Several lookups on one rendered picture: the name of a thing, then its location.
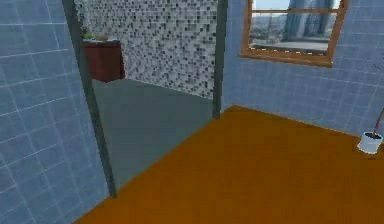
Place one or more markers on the dark red kitchen cabinet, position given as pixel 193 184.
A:
pixel 104 60

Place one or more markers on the brown bread loaf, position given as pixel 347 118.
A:
pixel 102 37

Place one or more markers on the green leafy vegetable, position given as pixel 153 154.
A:
pixel 87 35

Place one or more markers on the wooden framed window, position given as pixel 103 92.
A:
pixel 293 30

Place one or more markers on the white brush holder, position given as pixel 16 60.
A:
pixel 369 143

